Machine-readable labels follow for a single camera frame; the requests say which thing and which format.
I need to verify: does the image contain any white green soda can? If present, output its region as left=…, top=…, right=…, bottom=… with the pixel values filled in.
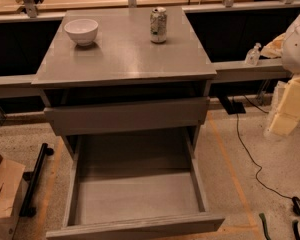
left=150, top=6, right=167, bottom=43

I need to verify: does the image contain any black metal bar stand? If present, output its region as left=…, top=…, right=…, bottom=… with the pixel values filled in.
left=19, top=143, right=54, bottom=217

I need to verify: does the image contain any black floor cable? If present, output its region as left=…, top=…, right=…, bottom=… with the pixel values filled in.
left=235, top=95, right=294, bottom=201

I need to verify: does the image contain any grey drawer cabinet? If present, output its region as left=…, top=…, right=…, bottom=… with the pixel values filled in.
left=40, top=7, right=211, bottom=152

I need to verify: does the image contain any grey metal rail shelf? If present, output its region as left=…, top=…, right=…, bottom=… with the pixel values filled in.
left=0, top=59, right=292, bottom=99

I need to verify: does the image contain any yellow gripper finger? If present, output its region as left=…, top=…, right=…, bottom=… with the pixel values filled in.
left=268, top=75, right=300, bottom=136

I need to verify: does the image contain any white ceramic bowl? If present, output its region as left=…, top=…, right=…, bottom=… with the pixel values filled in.
left=64, top=19, right=99, bottom=46

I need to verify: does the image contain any green strap on floor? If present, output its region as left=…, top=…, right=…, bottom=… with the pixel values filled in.
left=258, top=212, right=273, bottom=240

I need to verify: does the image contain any grey drawer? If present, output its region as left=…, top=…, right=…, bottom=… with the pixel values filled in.
left=46, top=128, right=224, bottom=240
left=44, top=97, right=209, bottom=135

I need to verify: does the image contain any grey top drawer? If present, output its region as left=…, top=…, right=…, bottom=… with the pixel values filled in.
left=44, top=97, right=209, bottom=135

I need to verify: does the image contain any clear sanitizer bottle left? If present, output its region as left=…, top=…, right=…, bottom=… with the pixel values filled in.
left=245, top=43, right=261, bottom=66

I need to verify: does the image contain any brown cardboard box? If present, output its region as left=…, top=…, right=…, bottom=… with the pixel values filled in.
left=0, top=154, right=25, bottom=240

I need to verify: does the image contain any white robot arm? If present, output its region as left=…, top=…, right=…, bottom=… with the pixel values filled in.
left=269, top=14, right=300, bottom=136

